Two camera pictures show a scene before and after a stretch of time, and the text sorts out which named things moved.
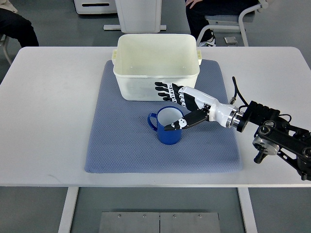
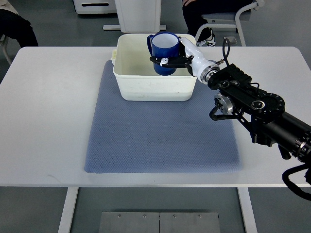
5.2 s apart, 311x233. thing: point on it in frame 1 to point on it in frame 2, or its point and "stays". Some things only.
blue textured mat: [121, 141] stays
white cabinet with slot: [95, 7] stays
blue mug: [165, 116] to [163, 44]
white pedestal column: [138, 16] stays
